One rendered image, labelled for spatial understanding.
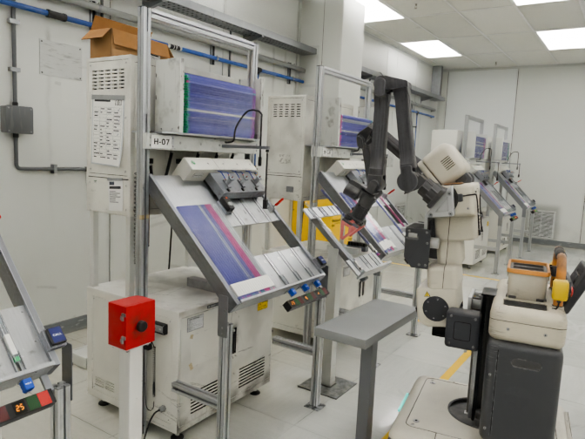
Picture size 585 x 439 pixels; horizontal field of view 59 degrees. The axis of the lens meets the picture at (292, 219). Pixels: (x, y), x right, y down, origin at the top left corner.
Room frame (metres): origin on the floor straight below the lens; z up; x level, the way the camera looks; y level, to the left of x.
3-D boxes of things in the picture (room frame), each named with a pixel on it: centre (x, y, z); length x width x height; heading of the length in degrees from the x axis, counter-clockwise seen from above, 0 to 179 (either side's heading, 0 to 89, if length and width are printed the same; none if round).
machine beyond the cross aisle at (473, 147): (6.80, -2.20, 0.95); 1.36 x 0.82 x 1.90; 57
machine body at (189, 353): (2.62, 0.54, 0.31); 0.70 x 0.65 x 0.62; 147
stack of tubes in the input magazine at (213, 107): (2.60, 0.41, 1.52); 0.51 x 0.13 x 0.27; 147
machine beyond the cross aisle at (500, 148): (8.00, -3.01, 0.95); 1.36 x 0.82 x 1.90; 57
